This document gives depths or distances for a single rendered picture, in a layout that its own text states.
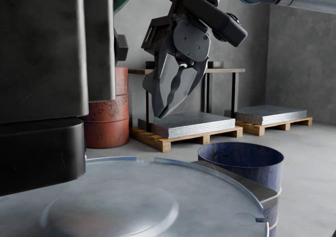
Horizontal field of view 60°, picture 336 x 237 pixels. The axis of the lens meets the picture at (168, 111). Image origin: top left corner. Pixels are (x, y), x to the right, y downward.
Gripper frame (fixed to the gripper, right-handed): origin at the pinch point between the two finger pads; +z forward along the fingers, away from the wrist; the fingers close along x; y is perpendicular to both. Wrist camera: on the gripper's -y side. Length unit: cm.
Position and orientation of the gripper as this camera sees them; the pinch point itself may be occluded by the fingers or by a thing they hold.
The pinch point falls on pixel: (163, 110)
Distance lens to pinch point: 42.7
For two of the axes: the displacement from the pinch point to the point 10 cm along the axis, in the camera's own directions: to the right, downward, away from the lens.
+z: -3.4, 9.3, -1.0
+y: -5.8, -1.3, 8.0
